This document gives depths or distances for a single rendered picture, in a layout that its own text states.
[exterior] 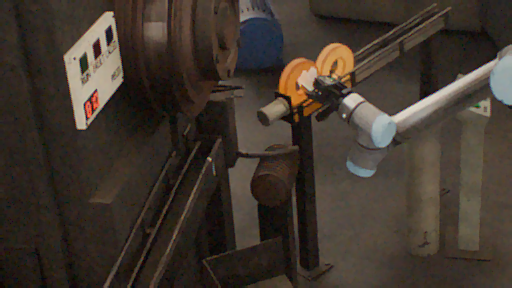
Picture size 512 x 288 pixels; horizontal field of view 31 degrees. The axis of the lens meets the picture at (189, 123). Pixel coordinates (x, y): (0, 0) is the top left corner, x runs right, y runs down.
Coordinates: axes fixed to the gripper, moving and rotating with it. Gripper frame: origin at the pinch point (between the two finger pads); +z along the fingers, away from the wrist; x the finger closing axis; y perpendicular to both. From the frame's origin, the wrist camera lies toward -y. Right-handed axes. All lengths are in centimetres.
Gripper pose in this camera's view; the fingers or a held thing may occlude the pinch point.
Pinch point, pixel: (299, 77)
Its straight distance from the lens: 293.9
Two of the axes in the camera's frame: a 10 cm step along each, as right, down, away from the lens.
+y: 0.6, -7.6, -6.5
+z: -6.3, -5.3, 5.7
